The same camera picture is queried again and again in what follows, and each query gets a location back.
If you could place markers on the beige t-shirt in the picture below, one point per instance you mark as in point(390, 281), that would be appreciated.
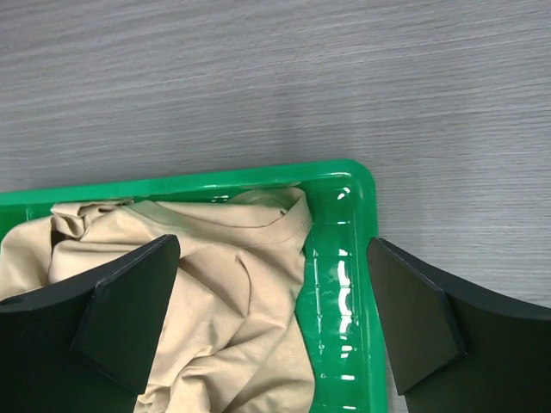
point(230, 341)

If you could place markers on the green plastic bin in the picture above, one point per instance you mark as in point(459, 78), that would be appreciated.
point(336, 308)

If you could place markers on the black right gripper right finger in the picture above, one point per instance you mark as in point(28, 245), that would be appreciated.
point(455, 346)

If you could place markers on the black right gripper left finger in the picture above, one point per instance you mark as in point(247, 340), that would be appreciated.
point(87, 343)

